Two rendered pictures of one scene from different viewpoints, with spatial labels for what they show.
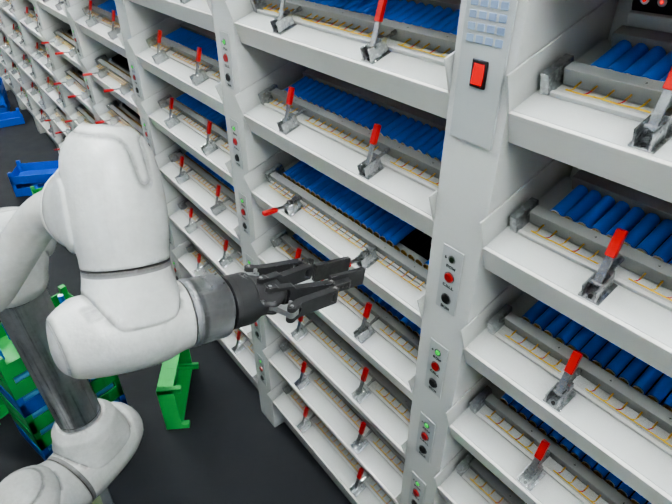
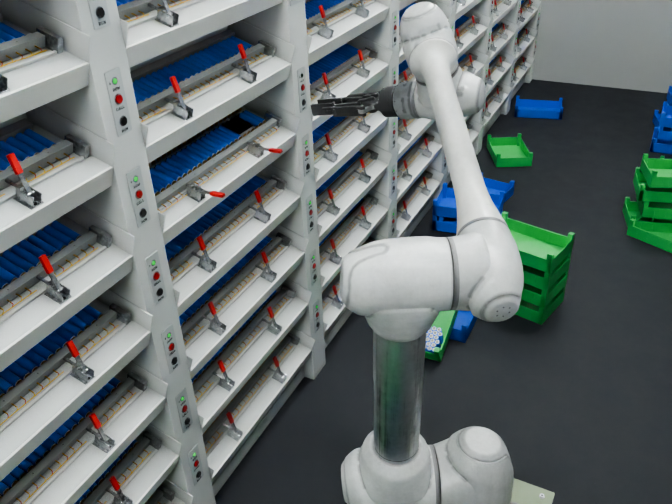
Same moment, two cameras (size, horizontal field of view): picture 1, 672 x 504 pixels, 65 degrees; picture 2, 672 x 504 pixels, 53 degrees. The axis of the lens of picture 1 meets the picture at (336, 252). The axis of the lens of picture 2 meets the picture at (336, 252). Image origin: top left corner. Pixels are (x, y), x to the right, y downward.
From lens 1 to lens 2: 2.07 m
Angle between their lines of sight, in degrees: 90
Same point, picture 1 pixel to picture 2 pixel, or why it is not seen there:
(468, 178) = (298, 23)
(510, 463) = (326, 163)
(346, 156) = (228, 87)
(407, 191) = (267, 68)
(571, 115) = not seen: outside the picture
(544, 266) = (315, 42)
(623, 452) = (345, 91)
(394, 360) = (279, 203)
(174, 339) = not seen: hidden behind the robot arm
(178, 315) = not seen: hidden behind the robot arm
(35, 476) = (463, 435)
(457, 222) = (299, 51)
